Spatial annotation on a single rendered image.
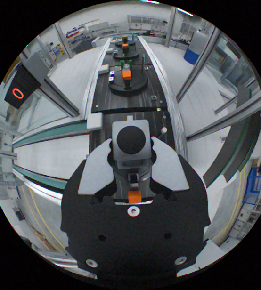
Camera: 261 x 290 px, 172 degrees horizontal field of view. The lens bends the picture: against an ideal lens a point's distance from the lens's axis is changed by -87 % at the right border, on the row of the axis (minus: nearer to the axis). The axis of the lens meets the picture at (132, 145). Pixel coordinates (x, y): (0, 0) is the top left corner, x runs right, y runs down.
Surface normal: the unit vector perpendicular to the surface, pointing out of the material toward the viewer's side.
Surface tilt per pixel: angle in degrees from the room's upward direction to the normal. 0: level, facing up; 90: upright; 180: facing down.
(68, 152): 0
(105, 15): 90
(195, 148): 0
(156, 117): 0
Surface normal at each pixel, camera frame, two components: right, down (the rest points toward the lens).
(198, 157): 0.00, -0.15
